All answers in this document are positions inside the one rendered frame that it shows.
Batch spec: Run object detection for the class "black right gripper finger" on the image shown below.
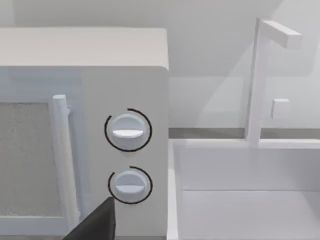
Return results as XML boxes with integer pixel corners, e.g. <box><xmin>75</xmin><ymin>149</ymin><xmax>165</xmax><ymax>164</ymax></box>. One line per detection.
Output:
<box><xmin>62</xmin><ymin>196</ymin><xmax>117</xmax><ymax>240</ymax></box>

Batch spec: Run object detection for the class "smaller white microwave knob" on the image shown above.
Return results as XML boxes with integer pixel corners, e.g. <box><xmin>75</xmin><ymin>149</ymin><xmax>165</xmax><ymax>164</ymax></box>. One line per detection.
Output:
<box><xmin>112</xmin><ymin>171</ymin><xmax>150</xmax><ymax>201</ymax></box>

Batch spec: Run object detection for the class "larger white microwave knob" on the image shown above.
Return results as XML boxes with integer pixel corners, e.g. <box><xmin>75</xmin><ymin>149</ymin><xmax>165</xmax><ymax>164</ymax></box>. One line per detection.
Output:
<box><xmin>109</xmin><ymin>113</ymin><xmax>148</xmax><ymax>148</ymax></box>

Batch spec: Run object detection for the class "pale microwave oven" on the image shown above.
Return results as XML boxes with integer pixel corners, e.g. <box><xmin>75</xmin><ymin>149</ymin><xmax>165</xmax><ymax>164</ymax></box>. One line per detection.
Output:
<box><xmin>0</xmin><ymin>27</ymin><xmax>170</xmax><ymax>240</ymax></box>

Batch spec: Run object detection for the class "white sink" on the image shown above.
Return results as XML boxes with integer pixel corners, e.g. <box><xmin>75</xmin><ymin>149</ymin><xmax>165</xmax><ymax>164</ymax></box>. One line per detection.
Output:
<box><xmin>166</xmin><ymin>138</ymin><xmax>320</xmax><ymax>240</ymax></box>

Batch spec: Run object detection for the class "tall white tap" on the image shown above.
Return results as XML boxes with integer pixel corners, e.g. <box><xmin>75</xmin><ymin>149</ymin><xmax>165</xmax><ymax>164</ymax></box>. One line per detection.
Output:
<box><xmin>244</xmin><ymin>17</ymin><xmax>303</xmax><ymax>148</ymax></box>

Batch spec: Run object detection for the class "microwave door handle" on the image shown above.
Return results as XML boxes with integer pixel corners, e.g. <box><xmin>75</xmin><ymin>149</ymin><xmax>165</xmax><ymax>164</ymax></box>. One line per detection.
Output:
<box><xmin>52</xmin><ymin>94</ymin><xmax>81</xmax><ymax>235</ymax></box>

